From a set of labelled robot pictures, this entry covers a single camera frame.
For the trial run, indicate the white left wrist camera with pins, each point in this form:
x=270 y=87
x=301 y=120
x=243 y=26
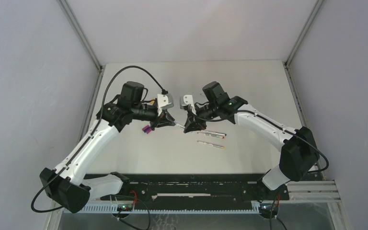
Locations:
x=164 y=102

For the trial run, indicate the left controller board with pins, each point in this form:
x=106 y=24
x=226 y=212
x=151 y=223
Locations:
x=125 y=208

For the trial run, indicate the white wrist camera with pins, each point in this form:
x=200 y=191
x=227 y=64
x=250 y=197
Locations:
x=164 y=102
x=187 y=103

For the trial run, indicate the white red marker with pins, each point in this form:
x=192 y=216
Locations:
x=211 y=135

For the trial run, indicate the white yellow marker pen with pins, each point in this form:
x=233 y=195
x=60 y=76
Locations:
x=211 y=144

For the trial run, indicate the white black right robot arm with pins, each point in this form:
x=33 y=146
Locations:
x=297 y=147

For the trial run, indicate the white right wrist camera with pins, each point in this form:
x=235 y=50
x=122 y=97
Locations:
x=187 y=103

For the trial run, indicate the controller board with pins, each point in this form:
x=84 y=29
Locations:
x=268 y=208
x=125 y=208

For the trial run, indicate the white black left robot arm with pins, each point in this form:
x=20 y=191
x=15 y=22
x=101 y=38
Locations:
x=65 y=183

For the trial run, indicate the aluminium frame rail right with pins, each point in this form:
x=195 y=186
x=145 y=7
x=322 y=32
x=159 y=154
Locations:
x=310 y=21

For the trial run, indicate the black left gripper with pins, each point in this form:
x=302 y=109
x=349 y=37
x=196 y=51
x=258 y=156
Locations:
x=165 y=119

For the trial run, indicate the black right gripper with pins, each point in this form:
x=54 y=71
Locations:
x=195 y=122

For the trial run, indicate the aluminium frame rail left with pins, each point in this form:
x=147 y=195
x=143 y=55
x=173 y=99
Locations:
x=79 y=32

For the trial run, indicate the aluminium frame rail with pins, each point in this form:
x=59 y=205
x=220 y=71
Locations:
x=310 y=21
x=79 y=32

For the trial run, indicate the right controller board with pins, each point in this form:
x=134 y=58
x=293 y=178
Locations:
x=268 y=208

